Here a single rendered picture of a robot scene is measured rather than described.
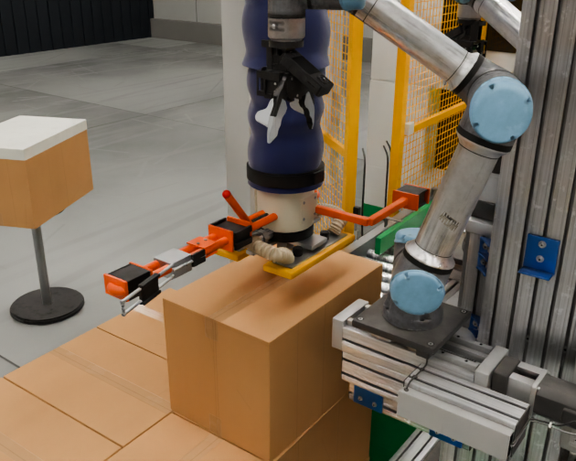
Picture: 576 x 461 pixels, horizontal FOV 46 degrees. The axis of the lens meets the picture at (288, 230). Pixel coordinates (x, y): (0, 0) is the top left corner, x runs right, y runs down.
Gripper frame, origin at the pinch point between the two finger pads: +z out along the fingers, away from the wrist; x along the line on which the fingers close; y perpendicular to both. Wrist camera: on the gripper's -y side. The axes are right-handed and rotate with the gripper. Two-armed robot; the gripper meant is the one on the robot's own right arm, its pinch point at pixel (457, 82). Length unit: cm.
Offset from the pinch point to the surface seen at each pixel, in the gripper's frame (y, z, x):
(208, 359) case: -3, 69, -94
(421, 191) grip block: 11.8, 28.3, -26.2
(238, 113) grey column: -135, 36, 4
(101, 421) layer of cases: -28, 95, -119
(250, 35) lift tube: -7, -19, -75
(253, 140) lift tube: -10, 10, -73
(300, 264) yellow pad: 8, 42, -70
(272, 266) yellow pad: 4, 42, -77
